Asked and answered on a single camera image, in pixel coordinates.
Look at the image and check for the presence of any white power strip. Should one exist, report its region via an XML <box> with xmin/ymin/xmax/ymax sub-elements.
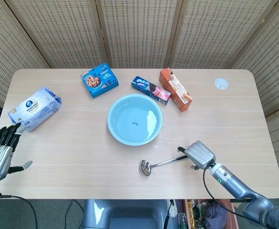
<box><xmin>166</xmin><ymin>199</ymin><xmax>178</xmax><ymax>219</ymax></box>

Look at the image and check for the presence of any light blue bowl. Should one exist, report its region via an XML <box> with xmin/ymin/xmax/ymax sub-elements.
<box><xmin>107</xmin><ymin>94</ymin><xmax>163</xmax><ymax>146</ymax></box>

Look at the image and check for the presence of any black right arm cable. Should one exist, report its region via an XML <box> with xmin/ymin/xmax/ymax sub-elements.
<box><xmin>202</xmin><ymin>160</ymin><xmax>264</xmax><ymax>226</ymax></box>

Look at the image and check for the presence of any metal ladle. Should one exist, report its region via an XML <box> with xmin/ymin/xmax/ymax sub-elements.
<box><xmin>139</xmin><ymin>155</ymin><xmax>189</xmax><ymax>176</ymax></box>

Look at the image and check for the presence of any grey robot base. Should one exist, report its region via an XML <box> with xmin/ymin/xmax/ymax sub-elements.
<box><xmin>81</xmin><ymin>199</ymin><xmax>179</xmax><ymax>229</ymax></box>

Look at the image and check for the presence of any white blue biscuit pack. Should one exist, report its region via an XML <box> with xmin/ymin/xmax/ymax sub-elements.
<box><xmin>8</xmin><ymin>86</ymin><xmax>62</xmax><ymax>133</ymax></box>

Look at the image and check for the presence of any blue pink Oreo box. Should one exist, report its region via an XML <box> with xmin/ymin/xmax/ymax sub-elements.
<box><xmin>131</xmin><ymin>76</ymin><xmax>172</xmax><ymax>104</ymax></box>

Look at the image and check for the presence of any woven folding screen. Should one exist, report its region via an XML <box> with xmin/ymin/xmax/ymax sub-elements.
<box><xmin>0</xmin><ymin>0</ymin><xmax>279</xmax><ymax>165</ymax></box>

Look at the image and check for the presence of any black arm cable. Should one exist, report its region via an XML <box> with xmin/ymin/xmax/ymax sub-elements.
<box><xmin>0</xmin><ymin>192</ymin><xmax>39</xmax><ymax>229</ymax></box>
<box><xmin>202</xmin><ymin>160</ymin><xmax>264</xmax><ymax>226</ymax></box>

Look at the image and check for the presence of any orange snack box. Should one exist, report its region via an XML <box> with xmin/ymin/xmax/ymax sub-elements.
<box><xmin>159</xmin><ymin>68</ymin><xmax>193</xmax><ymax>113</ymax></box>

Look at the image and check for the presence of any purple cloth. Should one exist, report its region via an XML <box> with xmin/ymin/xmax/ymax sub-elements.
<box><xmin>205</xmin><ymin>203</ymin><xmax>227</xmax><ymax>229</ymax></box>

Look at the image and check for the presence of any white round cable grommet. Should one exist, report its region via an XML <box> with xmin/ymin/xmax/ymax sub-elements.
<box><xmin>214</xmin><ymin>78</ymin><xmax>229</xmax><ymax>90</ymax></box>

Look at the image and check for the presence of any red brown storage box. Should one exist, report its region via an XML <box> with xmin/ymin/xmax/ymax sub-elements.
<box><xmin>182</xmin><ymin>199</ymin><xmax>239</xmax><ymax>229</ymax></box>

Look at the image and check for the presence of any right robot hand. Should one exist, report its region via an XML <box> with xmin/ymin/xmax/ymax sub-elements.
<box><xmin>177</xmin><ymin>140</ymin><xmax>217</xmax><ymax>171</ymax></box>

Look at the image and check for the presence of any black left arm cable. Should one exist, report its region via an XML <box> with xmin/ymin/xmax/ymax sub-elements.
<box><xmin>0</xmin><ymin>192</ymin><xmax>39</xmax><ymax>229</ymax></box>

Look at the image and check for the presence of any blue chocolate cookie box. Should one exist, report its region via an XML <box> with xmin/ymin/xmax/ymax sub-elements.
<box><xmin>80</xmin><ymin>62</ymin><xmax>120</xmax><ymax>99</ymax></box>

